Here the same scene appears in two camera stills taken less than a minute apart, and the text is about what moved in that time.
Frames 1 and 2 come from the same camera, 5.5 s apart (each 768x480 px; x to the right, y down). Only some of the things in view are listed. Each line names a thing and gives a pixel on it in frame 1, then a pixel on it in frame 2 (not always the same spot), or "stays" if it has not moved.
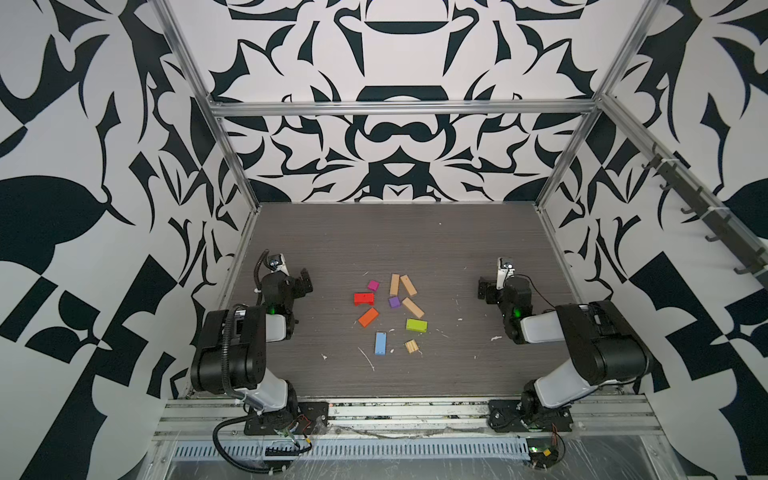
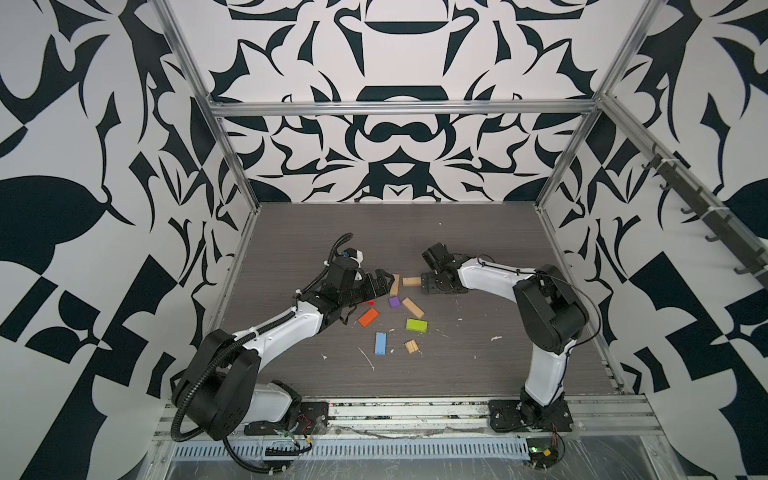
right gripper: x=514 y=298 → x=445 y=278
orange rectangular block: x=368 y=317 stays
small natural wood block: x=411 y=346 stays
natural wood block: x=419 y=313 stays
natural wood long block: x=394 y=285 stays
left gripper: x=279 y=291 → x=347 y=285
